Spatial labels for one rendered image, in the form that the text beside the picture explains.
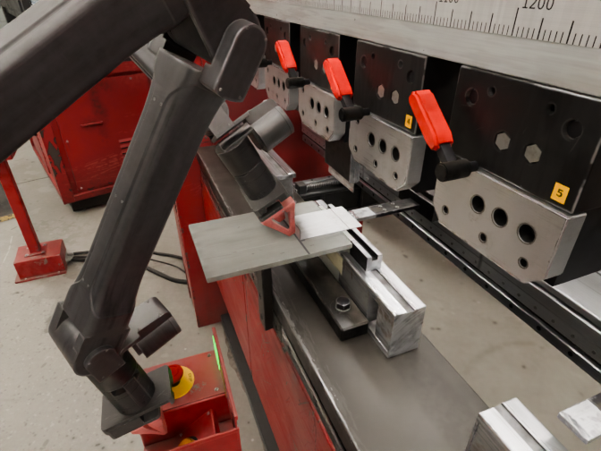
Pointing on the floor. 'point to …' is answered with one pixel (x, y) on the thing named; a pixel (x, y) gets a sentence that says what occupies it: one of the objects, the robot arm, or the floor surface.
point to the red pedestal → (31, 256)
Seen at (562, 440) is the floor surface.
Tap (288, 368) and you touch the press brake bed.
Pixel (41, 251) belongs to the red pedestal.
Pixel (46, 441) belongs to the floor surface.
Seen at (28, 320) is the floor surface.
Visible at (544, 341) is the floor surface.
